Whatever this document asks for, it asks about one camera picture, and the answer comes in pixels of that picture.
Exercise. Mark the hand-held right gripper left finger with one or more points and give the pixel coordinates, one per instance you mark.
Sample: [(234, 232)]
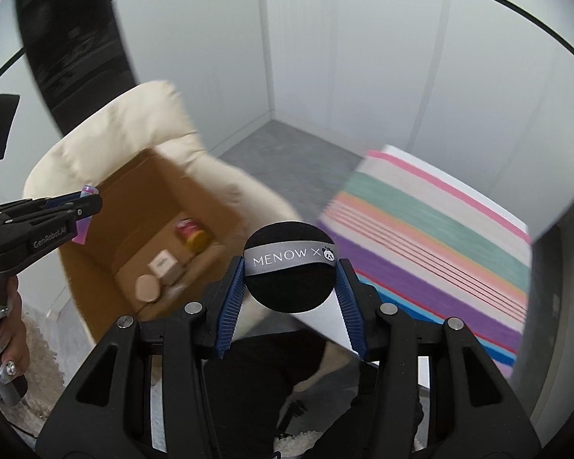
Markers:
[(229, 306)]

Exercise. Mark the white table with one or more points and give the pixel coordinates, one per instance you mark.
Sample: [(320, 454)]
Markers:
[(330, 325)]

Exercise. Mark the white fluffy rug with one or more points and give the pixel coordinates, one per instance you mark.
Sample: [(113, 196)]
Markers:
[(43, 368)]

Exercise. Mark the beige cube box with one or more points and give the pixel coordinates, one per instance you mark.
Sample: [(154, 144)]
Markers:
[(165, 265)]

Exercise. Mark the red can with yellow lid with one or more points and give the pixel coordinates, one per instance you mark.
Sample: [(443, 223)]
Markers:
[(189, 234)]

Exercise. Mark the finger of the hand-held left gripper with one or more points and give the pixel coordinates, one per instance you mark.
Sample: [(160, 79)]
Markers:
[(43, 236), (62, 200)]

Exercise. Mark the cream padded chair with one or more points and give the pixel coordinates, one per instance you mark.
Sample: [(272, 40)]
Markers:
[(124, 119)]

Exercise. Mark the black round powder puff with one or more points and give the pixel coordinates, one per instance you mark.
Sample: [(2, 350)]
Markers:
[(287, 291)]

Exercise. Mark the person's left hand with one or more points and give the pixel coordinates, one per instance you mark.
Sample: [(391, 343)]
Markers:
[(12, 339)]

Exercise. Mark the striped multicolour towel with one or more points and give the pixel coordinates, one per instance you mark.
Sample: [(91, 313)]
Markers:
[(411, 248)]

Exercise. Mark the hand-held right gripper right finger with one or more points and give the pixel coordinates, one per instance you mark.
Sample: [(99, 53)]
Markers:
[(351, 306)]

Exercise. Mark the black glass panel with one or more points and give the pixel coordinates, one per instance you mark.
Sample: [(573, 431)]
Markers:
[(76, 57)]

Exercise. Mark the brown cardboard box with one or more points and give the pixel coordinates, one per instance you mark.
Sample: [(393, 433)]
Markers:
[(124, 191)]

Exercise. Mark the beige oval soap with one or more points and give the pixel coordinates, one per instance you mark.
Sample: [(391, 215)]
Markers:
[(147, 288)]

